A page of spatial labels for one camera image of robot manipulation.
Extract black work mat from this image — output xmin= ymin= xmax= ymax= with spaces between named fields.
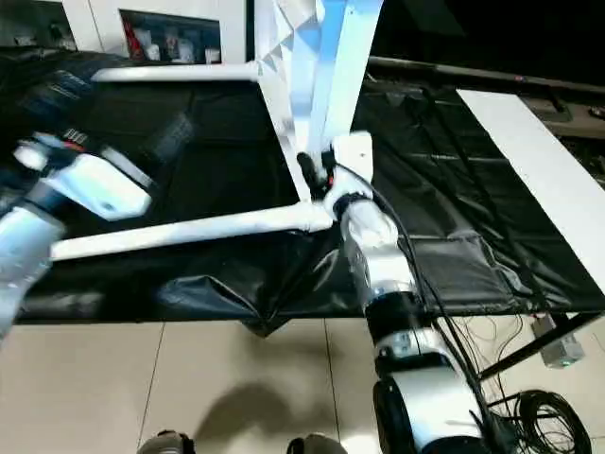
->
xmin=0 ymin=45 xmax=605 ymax=341

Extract small grey power box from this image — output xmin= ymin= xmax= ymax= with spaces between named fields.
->
xmin=530 ymin=315 xmax=586 ymax=369

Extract red bottle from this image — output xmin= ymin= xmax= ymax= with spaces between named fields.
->
xmin=125 ymin=26 xmax=146 ymax=61

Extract white flat board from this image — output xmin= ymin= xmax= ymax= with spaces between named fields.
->
xmin=455 ymin=87 xmax=605 ymax=290

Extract dark metal bar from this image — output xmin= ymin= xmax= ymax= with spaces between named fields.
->
xmin=367 ymin=55 xmax=605 ymax=96

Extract coiled black cables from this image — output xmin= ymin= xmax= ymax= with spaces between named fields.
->
xmin=475 ymin=310 xmax=602 ymax=380

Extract black coiled floor cable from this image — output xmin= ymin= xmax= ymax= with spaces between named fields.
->
xmin=511 ymin=389 xmax=596 ymax=454

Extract black right camera cable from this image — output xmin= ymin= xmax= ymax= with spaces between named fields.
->
xmin=337 ymin=162 xmax=503 ymax=454

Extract white glass door cabinet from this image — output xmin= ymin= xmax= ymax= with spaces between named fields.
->
xmin=0 ymin=0 xmax=251 ymax=66

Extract white plastic table top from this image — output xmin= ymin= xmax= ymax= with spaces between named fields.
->
xmin=251 ymin=0 xmax=388 ymax=205

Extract dark left robot foot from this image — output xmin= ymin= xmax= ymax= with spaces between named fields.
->
xmin=138 ymin=428 xmax=199 ymax=454

